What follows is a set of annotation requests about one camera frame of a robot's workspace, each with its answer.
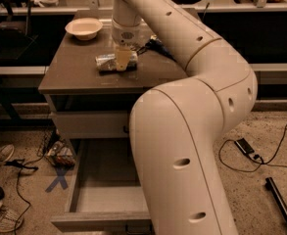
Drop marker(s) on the white sneaker lower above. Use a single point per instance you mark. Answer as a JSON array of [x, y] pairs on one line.
[[10, 220]]

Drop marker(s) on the grey drawer cabinet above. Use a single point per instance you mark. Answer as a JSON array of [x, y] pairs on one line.
[[73, 83]]

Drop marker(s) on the black chair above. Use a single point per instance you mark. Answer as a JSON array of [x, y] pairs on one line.
[[15, 29]]

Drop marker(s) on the blue chip bag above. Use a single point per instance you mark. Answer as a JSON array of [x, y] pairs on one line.
[[155, 44]]

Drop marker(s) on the white bowl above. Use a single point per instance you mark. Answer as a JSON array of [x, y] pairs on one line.
[[84, 29]]

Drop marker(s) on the black bar on floor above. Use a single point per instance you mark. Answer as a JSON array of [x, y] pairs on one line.
[[271, 186]]

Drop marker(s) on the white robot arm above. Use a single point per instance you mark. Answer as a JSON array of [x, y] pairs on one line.
[[173, 126]]

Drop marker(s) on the closed grey middle drawer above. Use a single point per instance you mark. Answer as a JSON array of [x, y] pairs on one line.
[[84, 125]]

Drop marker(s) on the blue tape cross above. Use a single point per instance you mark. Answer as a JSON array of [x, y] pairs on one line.
[[60, 179]]

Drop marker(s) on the open grey bottom drawer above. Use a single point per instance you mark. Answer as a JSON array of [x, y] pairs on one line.
[[105, 194]]

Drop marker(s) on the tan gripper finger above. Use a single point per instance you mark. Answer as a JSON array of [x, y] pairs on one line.
[[123, 55]]

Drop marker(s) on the wire basket with items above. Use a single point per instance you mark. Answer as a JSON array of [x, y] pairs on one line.
[[55, 150]]

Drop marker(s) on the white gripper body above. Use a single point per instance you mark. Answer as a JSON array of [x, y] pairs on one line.
[[127, 34]]

